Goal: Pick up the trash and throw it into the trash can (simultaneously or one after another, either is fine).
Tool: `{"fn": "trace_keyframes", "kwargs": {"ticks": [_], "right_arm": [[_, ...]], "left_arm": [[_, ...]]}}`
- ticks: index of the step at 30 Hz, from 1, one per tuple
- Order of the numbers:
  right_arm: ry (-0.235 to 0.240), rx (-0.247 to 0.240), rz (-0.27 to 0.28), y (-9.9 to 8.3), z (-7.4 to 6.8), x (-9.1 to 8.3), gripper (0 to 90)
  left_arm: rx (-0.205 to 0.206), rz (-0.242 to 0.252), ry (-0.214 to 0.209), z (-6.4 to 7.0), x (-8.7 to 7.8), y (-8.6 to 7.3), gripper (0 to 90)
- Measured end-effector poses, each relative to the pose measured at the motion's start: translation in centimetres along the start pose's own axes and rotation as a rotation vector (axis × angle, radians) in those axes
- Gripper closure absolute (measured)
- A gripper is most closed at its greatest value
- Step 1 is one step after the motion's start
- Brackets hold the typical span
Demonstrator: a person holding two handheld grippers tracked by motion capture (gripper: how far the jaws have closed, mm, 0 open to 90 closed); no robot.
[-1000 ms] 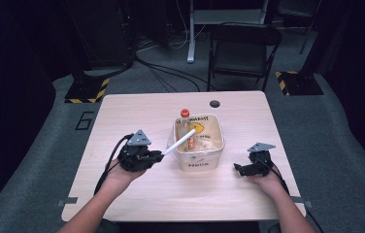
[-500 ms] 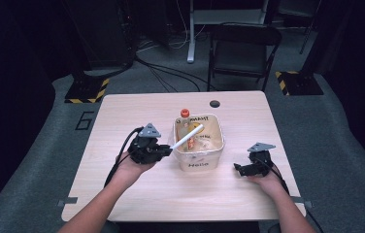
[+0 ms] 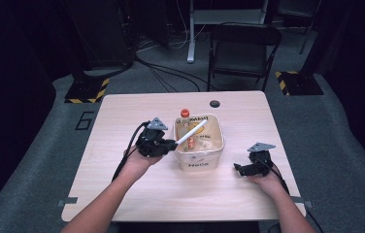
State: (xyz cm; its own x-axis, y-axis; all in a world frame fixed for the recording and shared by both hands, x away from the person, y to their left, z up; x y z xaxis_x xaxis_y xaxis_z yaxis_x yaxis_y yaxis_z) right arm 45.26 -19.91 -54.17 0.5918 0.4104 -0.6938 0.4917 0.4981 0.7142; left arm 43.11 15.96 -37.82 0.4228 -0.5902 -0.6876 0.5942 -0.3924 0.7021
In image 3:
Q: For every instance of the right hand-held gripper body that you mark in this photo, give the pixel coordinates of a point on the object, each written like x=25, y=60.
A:
x=261, y=161

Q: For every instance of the clear bottle with red cap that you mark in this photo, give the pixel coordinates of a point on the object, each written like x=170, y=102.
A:
x=188, y=136

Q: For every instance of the black equipment cabinet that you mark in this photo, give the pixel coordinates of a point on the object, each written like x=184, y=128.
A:
x=103, y=32

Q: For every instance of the white bin with yellow face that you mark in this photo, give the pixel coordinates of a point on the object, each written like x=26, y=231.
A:
x=203, y=155

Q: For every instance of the black stand base striped tape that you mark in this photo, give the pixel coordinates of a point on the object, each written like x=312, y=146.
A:
x=85, y=92
x=298, y=83

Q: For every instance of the white desk frame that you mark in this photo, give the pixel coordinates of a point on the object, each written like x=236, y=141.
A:
x=191, y=35

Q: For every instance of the white straw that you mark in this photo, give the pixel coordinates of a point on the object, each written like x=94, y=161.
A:
x=192, y=131

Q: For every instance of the grey table bracket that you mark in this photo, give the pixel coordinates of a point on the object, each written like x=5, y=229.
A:
x=303, y=202
x=66, y=202

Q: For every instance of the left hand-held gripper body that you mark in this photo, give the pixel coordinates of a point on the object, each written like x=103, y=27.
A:
x=151, y=144

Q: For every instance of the person's left hand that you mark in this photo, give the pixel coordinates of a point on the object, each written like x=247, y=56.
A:
x=138, y=163

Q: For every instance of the person's right hand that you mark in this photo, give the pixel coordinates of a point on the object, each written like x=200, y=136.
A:
x=268, y=183

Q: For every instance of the black folding chair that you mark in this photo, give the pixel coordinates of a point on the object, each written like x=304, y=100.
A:
x=242, y=48

